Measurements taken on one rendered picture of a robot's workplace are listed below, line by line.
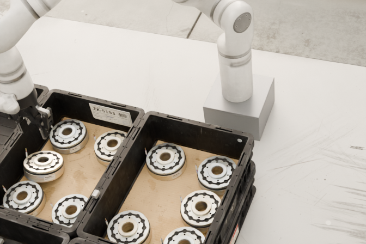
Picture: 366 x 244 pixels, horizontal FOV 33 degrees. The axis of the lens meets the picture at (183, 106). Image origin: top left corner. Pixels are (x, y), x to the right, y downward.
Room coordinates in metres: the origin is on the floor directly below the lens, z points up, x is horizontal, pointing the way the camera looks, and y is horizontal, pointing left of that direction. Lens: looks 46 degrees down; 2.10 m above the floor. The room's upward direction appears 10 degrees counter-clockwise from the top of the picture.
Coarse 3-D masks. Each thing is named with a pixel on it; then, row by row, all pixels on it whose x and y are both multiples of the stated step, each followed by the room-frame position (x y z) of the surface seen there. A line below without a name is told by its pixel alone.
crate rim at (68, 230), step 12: (48, 96) 1.24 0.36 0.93; (72, 96) 1.22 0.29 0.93; (84, 96) 1.22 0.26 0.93; (120, 108) 1.15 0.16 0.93; (132, 108) 1.14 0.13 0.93; (132, 132) 1.05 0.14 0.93; (12, 144) 1.09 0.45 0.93; (120, 144) 1.02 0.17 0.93; (0, 156) 1.05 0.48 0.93; (108, 168) 0.96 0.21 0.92; (24, 216) 0.85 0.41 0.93; (60, 228) 0.80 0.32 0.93; (72, 228) 0.80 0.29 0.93
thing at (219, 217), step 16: (208, 128) 1.03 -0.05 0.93; (224, 128) 1.01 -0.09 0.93; (128, 144) 1.02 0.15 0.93; (240, 160) 0.91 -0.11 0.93; (112, 176) 0.92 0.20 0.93; (240, 176) 0.87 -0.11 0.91; (96, 208) 0.84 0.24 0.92; (224, 208) 0.78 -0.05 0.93; (80, 224) 0.80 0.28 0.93; (96, 240) 0.76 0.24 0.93; (208, 240) 0.71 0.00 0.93
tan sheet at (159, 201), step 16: (192, 160) 1.01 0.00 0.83; (144, 176) 0.99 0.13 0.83; (192, 176) 0.96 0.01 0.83; (144, 192) 0.94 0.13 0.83; (160, 192) 0.93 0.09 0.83; (176, 192) 0.92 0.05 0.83; (128, 208) 0.90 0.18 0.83; (144, 208) 0.89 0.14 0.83; (160, 208) 0.88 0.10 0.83; (176, 208) 0.87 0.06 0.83; (160, 224) 0.83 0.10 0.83; (176, 224) 0.82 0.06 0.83; (160, 240) 0.79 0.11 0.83
